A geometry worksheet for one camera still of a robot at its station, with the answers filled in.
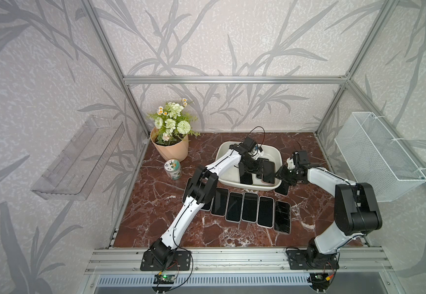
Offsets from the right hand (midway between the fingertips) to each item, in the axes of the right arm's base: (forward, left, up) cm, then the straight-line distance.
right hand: (276, 174), depth 95 cm
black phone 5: (+2, +4, -2) cm, 4 cm away
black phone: (-22, +33, +20) cm, 45 cm away
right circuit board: (-45, -10, -7) cm, 46 cm away
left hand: (+2, +6, 0) cm, 7 cm away
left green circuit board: (-44, +51, -5) cm, 68 cm away
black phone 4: (-7, -3, -4) cm, 9 cm away
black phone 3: (-21, +1, -2) cm, 21 cm away
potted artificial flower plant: (+12, +51, +25) cm, 58 cm away
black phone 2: (-18, +8, -4) cm, 20 cm away
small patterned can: (+2, +54, +4) cm, 54 cm away
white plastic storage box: (+1, +24, -4) cm, 24 cm away
